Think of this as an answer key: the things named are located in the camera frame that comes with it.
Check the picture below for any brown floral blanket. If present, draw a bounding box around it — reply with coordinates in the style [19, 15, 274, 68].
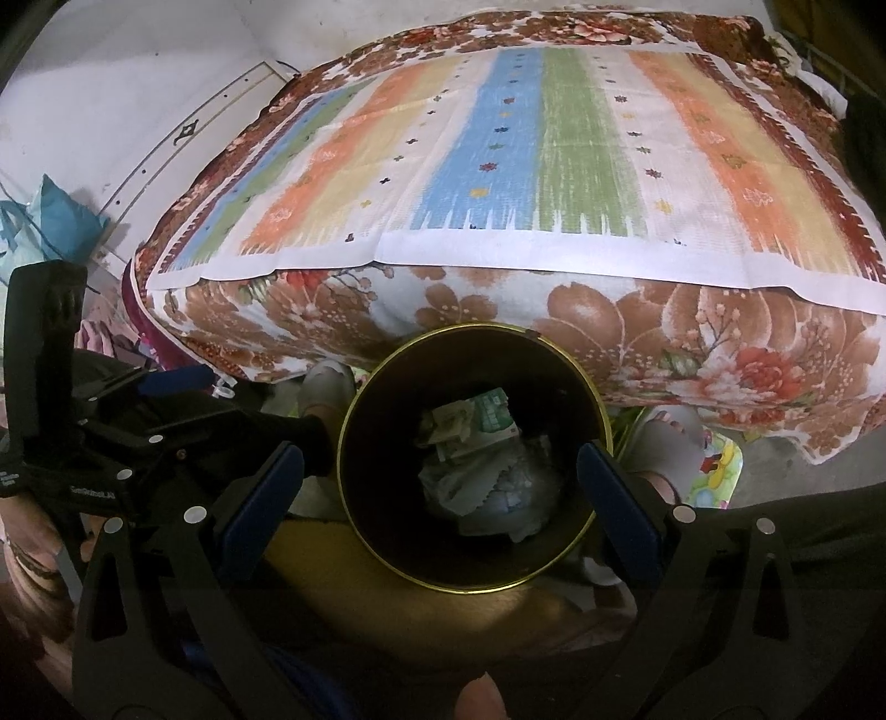
[128, 10, 886, 465]

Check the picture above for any white headboard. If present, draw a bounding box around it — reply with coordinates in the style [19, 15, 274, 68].
[69, 61, 298, 229]

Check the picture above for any person's left foot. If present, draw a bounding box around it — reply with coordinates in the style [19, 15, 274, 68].
[299, 358, 357, 420]

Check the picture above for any metal rack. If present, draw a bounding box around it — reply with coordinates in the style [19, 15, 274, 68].
[782, 28, 873, 98]

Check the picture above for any black round bin gold rim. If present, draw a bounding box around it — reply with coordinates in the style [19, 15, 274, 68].
[336, 322, 614, 593]

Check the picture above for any white plastic bag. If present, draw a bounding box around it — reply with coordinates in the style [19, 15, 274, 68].
[419, 450, 562, 544]

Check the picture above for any person's left forearm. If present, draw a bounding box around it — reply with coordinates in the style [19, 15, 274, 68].
[0, 498, 77, 645]

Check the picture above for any black cloth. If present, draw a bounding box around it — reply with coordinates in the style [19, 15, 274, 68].
[844, 90, 886, 209]

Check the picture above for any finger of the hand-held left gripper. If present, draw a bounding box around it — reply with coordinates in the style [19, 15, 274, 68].
[83, 366, 215, 404]
[86, 405, 300, 511]

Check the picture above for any multicoloured striped mat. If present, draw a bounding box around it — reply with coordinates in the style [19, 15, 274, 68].
[142, 28, 886, 312]

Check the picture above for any person's foot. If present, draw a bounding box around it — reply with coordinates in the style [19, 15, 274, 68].
[299, 358, 357, 420]
[633, 405, 703, 503]

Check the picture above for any person's right foot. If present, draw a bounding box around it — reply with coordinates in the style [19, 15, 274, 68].
[633, 405, 703, 503]

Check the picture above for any person's right hand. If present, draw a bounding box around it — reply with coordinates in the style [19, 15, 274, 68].
[457, 675, 503, 720]

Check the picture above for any green white cardboard box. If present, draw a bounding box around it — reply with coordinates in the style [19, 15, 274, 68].
[432, 388, 520, 458]

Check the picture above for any pink cloth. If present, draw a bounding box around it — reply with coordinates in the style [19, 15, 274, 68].
[73, 315, 163, 364]

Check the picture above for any white cloth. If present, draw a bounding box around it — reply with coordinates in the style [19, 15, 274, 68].
[775, 34, 849, 119]

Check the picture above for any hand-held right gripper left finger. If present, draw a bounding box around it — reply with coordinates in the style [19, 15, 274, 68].
[69, 441, 333, 720]

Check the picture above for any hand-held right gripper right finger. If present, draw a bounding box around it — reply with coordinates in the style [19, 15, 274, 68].
[576, 439, 811, 720]

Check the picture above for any blue pillow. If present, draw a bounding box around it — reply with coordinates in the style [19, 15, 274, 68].
[0, 173, 112, 268]

